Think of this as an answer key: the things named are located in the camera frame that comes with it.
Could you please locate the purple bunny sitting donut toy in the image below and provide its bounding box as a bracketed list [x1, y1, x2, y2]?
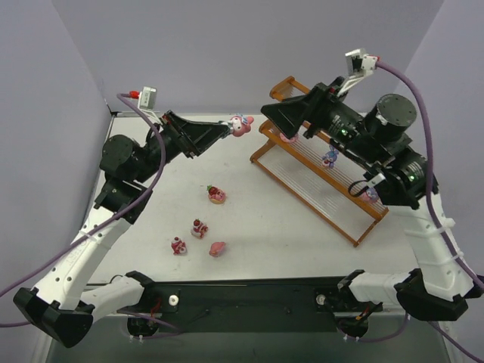
[279, 132, 299, 144]

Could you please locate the small purple bunny cupcake toy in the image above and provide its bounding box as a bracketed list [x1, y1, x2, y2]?
[321, 145, 339, 169]

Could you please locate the strawberry cake slice toy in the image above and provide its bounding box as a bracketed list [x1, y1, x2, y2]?
[191, 219, 209, 239]

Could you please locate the pink pig bow toy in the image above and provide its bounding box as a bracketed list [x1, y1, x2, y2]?
[209, 241, 226, 257]

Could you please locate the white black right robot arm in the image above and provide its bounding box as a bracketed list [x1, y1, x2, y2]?
[261, 83, 483, 321]

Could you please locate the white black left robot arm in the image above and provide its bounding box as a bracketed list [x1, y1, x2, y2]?
[13, 111, 236, 348]

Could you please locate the orange wooden tiered shelf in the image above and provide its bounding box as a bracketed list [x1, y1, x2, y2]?
[250, 77, 389, 246]

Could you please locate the strawberry bear donut toy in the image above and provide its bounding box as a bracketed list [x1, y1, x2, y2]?
[207, 185, 226, 204]

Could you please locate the red bear cake toy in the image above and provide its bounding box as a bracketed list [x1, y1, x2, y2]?
[171, 237, 188, 256]

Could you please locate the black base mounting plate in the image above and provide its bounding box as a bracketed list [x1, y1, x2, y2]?
[125, 277, 383, 340]

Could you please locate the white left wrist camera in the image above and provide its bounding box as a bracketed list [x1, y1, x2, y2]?
[129, 86, 160, 123]

